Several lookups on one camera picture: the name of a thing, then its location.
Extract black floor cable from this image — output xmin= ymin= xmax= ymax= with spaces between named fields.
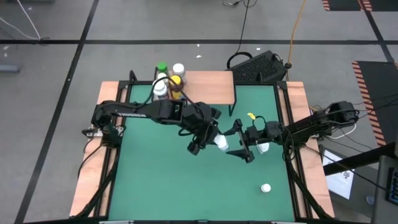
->
xmin=226 ymin=0 xmax=253 ymax=70

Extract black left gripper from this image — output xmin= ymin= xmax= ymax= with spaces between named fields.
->
xmin=185 ymin=107 xmax=222 ymax=156

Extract yellow hanging cable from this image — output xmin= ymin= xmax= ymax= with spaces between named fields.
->
xmin=286 ymin=0 xmax=308 ymax=69

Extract white melatonin bottle blue label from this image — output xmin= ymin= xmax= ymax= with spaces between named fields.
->
xmin=213 ymin=134 xmax=230 ymax=152
xmin=255 ymin=141 xmax=271 ymax=155

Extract white floor cable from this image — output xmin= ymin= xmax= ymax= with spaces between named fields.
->
xmin=0 ymin=17 xmax=40 ymax=40
xmin=15 ymin=0 xmax=41 ymax=40

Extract green table mat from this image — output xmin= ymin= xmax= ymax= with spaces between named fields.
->
xmin=108 ymin=83 xmax=295 ymax=222

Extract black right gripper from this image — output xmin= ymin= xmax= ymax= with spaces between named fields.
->
xmin=223 ymin=119 xmax=267 ymax=164

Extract grey machine with keypad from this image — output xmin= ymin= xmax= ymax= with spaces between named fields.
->
xmin=371 ymin=154 xmax=398 ymax=224

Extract grey floor plate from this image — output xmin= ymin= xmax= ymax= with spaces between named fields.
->
xmin=0 ymin=63 xmax=21 ymax=74

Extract brown bottle yellow cap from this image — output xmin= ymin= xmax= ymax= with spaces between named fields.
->
xmin=169 ymin=75 xmax=185 ymax=100

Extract white cap green label bottle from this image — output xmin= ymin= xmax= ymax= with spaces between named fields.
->
xmin=172 ymin=63 xmax=188 ymax=83

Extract black beam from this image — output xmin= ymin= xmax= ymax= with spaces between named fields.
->
xmin=323 ymin=142 xmax=398 ymax=177

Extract white cap grey label bottle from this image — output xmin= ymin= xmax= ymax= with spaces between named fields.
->
xmin=152 ymin=80 xmax=170 ymax=101

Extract white paper sheet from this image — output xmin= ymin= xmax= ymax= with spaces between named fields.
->
xmin=322 ymin=149 xmax=355 ymax=200

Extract green cap clear bottle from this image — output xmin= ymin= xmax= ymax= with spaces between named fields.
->
xmin=156 ymin=61 xmax=169 ymax=75

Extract black mat orange stripes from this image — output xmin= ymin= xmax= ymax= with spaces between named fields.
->
xmin=351 ymin=60 xmax=398 ymax=147
xmin=322 ymin=0 xmax=398 ymax=12

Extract black perforated box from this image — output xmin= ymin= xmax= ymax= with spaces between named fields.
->
xmin=231 ymin=49 xmax=289 ymax=82

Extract wooden board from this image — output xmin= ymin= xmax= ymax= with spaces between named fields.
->
xmin=154 ymin=67 xmax=238 ymax=118

